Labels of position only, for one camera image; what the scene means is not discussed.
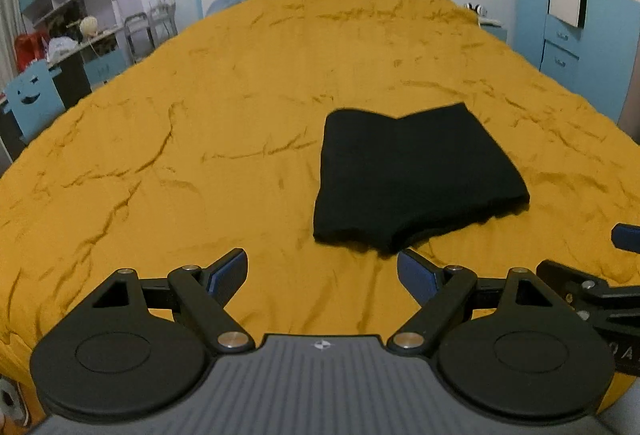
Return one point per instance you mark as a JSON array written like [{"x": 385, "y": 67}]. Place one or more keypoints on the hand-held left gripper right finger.
[{"x": 416, "y": 272}]

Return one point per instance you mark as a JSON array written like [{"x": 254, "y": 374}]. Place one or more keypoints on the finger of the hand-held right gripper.
[
  {"x": 627, "y": 237},
  {"x": 570, "y": 276}
]

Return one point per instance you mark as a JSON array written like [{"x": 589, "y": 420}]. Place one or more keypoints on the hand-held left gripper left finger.
[{"x": 227, "y": 269}]

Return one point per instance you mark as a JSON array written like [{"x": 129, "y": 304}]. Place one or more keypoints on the black pants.
[{"x": 410, "y": 175}]

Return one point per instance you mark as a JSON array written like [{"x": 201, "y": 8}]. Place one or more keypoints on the yellow quilted blanket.
[{"x": 200, "y": 115}]

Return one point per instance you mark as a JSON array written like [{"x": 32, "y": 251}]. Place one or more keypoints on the blue wardrobe drawer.
[
  {"x": 560, "y": 61},
  {"x": 563, "y": 32}
]

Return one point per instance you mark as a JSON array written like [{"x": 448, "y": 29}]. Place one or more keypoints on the blue white wardrobe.
[{"x": 610, "y": 40}]

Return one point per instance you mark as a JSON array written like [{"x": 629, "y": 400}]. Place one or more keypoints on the white blue desk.
[{"x": 105, "y": 65}]

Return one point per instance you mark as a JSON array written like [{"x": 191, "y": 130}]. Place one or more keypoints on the blue nightstand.
[{"x": 495, "y": 34}]

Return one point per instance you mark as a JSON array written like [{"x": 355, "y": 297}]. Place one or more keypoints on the grey chair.
[{"x": 137, "y": 32}]

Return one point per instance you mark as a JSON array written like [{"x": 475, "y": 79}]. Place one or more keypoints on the black white patterned object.
[{"x": 7, "y": 397}]

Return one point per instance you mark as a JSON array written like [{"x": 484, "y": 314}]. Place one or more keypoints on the blue smiley face chair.
[{"x": 30, "y": 100}]

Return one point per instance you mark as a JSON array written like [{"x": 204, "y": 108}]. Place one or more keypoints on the black white headphones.
[{"x": 475, "y": 9}]

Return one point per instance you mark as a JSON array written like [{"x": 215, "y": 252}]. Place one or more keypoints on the small bottles on cart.
[{"x": 162, "y": 1}]

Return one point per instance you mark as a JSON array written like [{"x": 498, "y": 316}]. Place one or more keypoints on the white plastic bag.
[{"x": 61, "y": 47}]

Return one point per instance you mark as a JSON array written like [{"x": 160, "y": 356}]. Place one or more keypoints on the cream round plush toy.
[{"x": 90, "y": 26}]

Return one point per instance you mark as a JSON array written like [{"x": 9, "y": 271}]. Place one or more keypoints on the red bag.
[{"x": 27, "y": 47}]

